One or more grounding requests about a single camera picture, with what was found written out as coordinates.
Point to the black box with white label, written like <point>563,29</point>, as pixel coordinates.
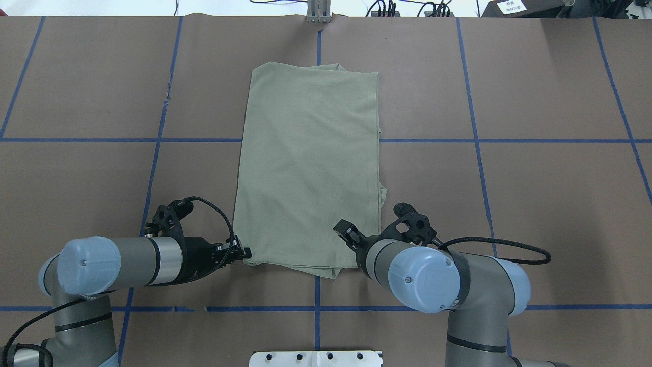
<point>523,9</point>

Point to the metal mounting plate with bolts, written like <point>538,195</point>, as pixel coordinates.
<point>317,358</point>

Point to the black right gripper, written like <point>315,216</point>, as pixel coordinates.
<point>348,234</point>

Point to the olive green long-sleeve shirt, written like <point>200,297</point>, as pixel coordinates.
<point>309,158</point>

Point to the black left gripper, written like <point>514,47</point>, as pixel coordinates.
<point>197,256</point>

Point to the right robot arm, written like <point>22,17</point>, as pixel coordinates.
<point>480,292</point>

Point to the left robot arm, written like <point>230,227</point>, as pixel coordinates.
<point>78,330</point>

